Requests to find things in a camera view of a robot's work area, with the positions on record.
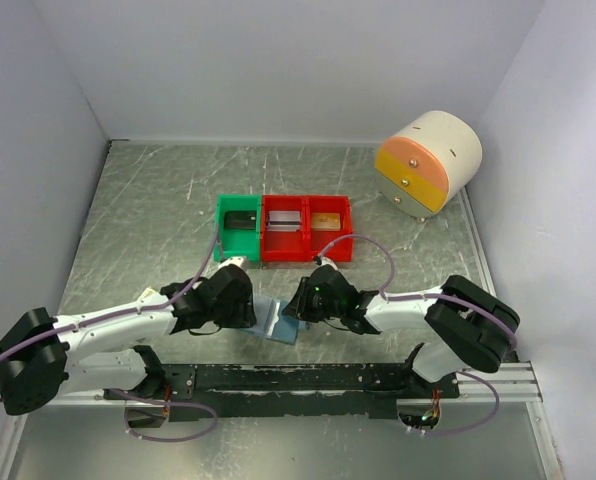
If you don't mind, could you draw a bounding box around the blue card holder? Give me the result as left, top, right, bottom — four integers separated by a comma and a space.
242, 294, 309, 345

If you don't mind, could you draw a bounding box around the red plastic bin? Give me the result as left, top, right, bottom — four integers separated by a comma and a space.
260, 195, 307, 263
306, 195, 353, 257

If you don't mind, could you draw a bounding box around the green plastic bin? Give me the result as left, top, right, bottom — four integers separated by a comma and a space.
214, 195, 262, 263

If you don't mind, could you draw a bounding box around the round drawer cabinet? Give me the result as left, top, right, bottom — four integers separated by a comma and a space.
374, 110, 483, 219

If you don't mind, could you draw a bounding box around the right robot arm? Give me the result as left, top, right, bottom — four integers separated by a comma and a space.
282, 265, 520, 398

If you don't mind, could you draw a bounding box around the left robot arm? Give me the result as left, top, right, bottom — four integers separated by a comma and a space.
0, 263, 256, 416

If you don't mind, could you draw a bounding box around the gold card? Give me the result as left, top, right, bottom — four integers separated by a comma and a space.
310, 212, 341, 231

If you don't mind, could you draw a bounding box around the black card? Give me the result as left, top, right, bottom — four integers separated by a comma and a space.
224, 210, 257, 231

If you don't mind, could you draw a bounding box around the white striped card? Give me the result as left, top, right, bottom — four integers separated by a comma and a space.
266, 210, 302, 232

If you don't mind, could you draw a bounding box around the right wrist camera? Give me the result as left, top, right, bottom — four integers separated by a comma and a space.
313, 255, 338, 273

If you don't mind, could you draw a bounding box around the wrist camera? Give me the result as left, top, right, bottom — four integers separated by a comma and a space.
313, 255, 338, 273
219, 256, 250, 271

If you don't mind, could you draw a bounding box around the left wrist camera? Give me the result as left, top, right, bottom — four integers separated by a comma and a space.
219, 256, 250, 271

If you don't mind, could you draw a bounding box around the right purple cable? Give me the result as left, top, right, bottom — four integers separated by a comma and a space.
315, 233, 519, 351

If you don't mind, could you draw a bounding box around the purple cable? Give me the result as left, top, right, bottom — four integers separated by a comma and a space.
315, 233, 519, 351
0, 214, 224, 404

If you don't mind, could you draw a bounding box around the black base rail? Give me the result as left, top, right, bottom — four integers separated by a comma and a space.
130, 363, 459, 419

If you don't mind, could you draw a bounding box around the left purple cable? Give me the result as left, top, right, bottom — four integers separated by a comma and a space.
0, 214, 224, 404

